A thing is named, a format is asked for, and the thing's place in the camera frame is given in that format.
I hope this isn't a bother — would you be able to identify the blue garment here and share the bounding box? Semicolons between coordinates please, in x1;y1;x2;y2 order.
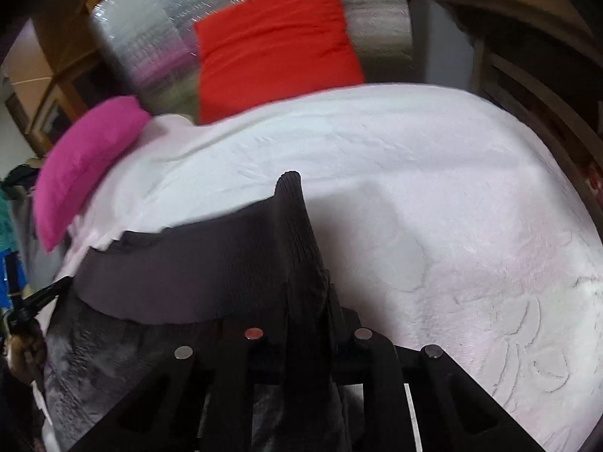
0;249;29;312

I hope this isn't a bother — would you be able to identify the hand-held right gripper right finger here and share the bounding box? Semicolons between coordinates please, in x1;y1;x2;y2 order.
326;286;542;452

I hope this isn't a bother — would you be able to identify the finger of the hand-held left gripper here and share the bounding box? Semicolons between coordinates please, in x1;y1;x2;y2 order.
8;276;74;329

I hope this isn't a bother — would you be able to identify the pink pillow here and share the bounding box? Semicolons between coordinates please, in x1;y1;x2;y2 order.
34;95;152;252

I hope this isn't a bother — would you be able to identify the person's left hand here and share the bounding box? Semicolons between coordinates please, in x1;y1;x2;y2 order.
6;322;49;387

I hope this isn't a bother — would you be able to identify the teal shirt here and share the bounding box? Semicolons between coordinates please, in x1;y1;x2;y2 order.
0;193;17;250

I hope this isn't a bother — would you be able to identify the red pillow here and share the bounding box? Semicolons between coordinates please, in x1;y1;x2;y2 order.
193;0;366;125

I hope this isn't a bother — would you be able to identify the white fluffy blanket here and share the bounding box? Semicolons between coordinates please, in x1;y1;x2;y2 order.
42;82;603;452

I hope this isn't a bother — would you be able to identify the dark grey plaid jacket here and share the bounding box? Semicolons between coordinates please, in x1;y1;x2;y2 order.
42;170;363;452

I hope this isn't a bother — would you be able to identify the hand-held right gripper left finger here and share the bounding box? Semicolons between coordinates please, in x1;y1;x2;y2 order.
70;326;286;452

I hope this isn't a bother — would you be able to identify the wooden cabinet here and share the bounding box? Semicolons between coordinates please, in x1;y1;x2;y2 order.
0;0;142;156

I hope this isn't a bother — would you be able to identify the wooden chair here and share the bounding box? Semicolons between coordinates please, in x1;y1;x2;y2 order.
471;0;603;227

